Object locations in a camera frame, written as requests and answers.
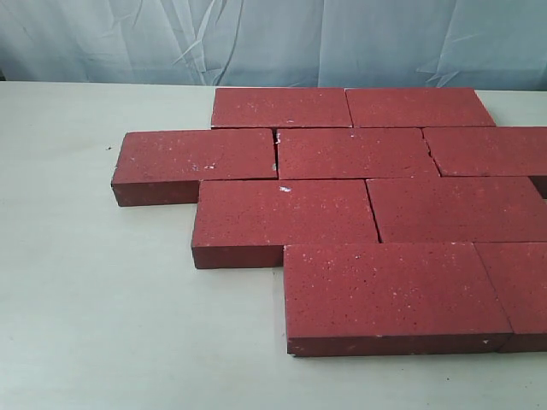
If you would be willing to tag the red brick under leaning one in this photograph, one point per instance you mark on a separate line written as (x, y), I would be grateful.
(461, 209)

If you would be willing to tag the red brick with silver chip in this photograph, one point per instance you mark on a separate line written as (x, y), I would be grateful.
(167, 167)

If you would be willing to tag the pale blue backdrop cloth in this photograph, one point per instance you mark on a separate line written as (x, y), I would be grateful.
(487, 45)

